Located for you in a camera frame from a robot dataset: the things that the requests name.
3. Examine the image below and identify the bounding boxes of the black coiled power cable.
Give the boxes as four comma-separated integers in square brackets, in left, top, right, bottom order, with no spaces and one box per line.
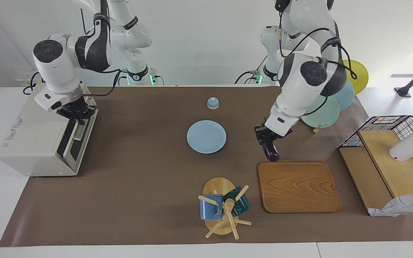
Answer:
[23,72,43,95]

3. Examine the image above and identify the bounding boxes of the brown table mat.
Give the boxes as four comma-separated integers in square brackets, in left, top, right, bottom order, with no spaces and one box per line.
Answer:
[0,86,413,248]

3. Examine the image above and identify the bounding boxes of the dark green mug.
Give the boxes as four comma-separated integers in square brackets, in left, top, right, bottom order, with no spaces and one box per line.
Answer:
[223,186,251,216]

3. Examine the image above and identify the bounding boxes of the black wire basket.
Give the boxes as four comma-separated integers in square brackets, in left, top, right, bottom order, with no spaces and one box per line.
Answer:
[338,115,413,190]

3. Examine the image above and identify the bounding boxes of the wooden stepped shelf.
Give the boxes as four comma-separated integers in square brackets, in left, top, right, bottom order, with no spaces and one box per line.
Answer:
[338,130,413,215]

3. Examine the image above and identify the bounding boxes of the mint green plate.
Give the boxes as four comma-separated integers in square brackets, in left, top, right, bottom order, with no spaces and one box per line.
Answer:
[301,95,340,129]

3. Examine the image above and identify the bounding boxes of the light blue plate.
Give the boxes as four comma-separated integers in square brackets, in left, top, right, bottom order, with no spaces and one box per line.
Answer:
[186,120,227,154]

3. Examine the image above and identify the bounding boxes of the cream toaster oven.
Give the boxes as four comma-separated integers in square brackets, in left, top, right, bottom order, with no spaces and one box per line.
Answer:
[0,84,99,177]

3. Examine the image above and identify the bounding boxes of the wooden mug tree stand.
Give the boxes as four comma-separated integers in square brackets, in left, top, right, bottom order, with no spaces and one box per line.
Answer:
[198,177,252,240]

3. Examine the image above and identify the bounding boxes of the wooden serving tray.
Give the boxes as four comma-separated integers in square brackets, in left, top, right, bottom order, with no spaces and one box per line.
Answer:
[258,161,342,214]

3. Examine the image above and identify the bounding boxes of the pale blue racked plate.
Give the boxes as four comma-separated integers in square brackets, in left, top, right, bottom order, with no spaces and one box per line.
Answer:
[332,81,355,111]

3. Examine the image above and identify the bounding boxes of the dark purple eggplant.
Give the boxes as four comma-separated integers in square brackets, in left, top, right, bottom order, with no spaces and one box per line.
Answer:
[263,139,280,162]

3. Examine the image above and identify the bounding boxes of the yellow plate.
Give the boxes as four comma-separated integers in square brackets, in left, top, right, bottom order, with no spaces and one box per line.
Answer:
[342,59,369,95]

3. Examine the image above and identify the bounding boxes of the white power box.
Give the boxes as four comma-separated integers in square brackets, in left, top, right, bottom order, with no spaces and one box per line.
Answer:
[16,69,39,87]

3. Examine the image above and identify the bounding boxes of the black base cable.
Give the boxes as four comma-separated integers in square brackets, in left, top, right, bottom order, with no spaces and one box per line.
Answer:
[113,69,128,86]
[234,54,269,85]

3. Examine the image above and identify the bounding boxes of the blue mug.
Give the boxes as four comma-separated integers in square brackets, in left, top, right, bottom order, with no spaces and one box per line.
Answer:
[200,194,224,220]

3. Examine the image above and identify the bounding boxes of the white cup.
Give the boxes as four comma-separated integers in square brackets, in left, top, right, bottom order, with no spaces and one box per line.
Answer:
[389,122,413,162]

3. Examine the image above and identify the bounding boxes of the white patterned cloth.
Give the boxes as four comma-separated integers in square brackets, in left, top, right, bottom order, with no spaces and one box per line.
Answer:
[369,193,413,217]

